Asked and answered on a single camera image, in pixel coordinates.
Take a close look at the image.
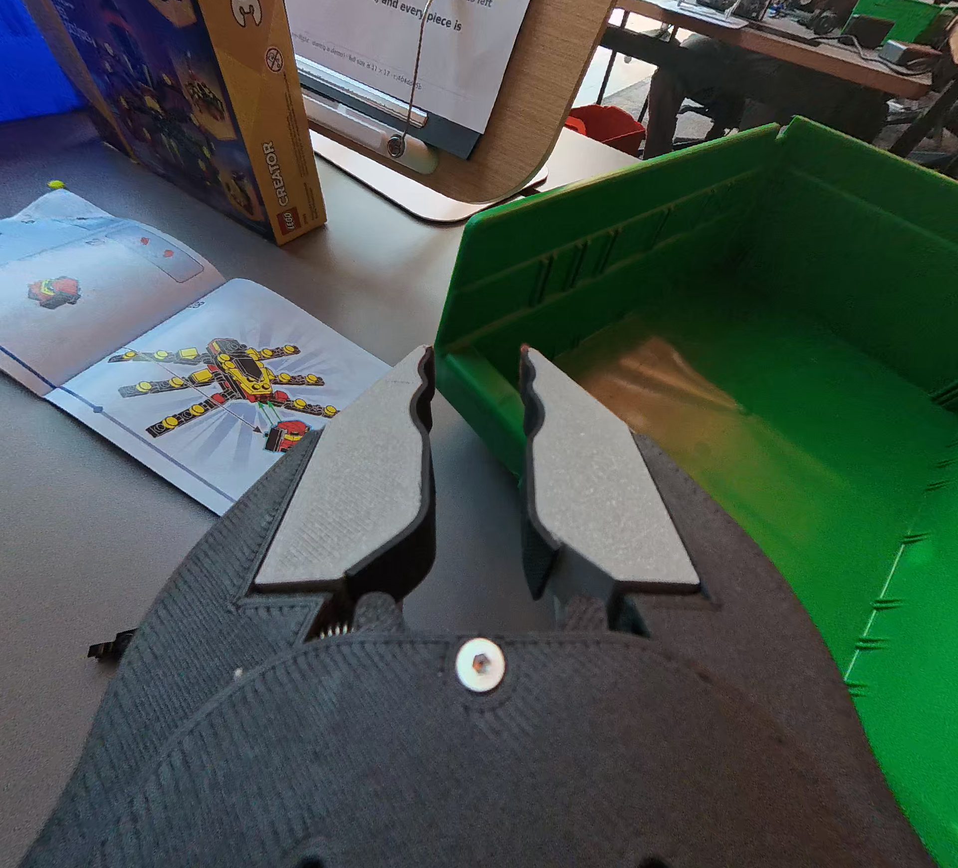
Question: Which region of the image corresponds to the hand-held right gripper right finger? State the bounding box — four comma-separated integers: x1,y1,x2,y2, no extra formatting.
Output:
520,345,702,635

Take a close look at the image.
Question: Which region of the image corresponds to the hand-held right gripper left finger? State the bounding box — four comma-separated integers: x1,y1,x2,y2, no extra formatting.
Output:
253,345,437,643

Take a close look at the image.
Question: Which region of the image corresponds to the blue plastic bin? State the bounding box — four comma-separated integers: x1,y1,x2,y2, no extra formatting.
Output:
0,0,87,124

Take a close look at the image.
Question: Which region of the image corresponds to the lego instruction booklet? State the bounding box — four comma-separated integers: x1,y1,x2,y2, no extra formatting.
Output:
0,190,392,517

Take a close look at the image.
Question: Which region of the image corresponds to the long black lego piece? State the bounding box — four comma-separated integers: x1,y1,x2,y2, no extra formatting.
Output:
87,628,139,663

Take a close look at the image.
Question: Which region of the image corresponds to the yellow and purple lego box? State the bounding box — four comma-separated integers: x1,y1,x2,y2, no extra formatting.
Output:
0,0,328,248

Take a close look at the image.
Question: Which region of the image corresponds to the large green plastic bin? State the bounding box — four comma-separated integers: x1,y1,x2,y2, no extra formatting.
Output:
434,115,958,868

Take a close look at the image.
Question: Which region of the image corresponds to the red plastic bin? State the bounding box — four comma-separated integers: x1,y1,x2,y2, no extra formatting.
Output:
565,104,646,154

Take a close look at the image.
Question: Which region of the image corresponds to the printed instruction sheet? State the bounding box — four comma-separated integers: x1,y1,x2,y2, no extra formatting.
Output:
258,0,566,135

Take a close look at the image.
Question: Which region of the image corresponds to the wooden background table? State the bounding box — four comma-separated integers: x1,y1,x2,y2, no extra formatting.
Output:
617,0,946,99

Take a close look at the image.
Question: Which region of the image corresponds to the green bin on background table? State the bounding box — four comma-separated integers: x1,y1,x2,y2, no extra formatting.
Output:
842,0,958,50

